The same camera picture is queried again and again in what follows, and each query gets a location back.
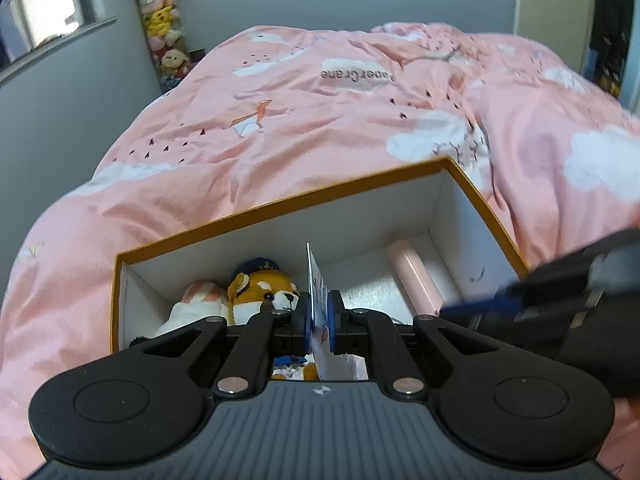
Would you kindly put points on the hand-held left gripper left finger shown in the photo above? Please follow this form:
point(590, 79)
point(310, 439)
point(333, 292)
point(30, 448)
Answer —
point(301, 322)

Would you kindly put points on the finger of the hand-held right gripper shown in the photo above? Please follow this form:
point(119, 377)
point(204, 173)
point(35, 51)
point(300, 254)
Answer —
point(520, 337)
point(480, 305)

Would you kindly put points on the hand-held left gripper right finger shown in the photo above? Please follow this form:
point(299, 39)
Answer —
point(336, 322)

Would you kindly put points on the white blue printed card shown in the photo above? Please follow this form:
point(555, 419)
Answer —
point(320, 310)

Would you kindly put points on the orange cardboard storage box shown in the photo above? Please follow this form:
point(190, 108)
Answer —
point(350, 230)

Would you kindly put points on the red panda plush toy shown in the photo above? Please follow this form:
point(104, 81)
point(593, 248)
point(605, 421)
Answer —
point(265, 300)

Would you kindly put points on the pink printed blanket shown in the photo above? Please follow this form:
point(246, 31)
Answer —
point(300, 135)

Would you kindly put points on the cream door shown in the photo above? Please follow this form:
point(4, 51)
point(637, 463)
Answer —
point(555, 5)

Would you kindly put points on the hanging column of plush toys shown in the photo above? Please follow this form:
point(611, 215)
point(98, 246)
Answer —
point(160, 30)

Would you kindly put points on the window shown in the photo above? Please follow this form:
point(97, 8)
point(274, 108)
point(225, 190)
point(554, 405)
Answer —
point(40, 5)

